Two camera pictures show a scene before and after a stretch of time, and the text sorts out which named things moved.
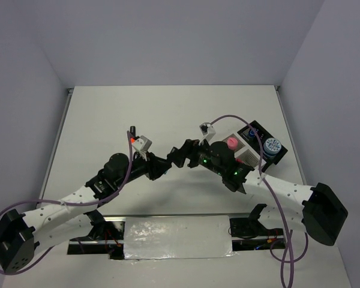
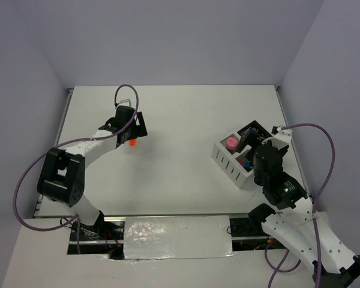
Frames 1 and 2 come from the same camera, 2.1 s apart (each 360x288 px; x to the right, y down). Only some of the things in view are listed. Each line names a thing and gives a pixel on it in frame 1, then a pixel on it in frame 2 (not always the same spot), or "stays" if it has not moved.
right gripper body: x=204 y=159 -> x=257 y=177
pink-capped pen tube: x=232 y=143 stays
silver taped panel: x=177 y=237 stays
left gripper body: x=140 y=166 -> x=135 y=131
